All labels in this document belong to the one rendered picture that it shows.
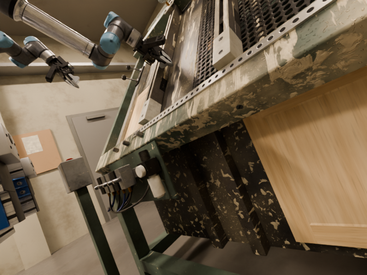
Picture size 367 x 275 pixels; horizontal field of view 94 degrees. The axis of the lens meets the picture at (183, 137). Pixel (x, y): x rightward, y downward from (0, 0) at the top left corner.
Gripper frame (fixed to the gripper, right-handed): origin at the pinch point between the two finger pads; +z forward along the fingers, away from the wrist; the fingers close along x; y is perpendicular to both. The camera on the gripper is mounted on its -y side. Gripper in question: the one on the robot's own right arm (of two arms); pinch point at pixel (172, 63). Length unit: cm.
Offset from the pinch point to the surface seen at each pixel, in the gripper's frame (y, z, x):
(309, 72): -54, 4, 50
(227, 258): 23, 77, 91
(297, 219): -31, 47, 71
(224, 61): -38, -3, 37
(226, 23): -39.7, -4.3, 22.4
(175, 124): -17, -2, 49
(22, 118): 317, -97, -62
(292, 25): -54, -2, 42
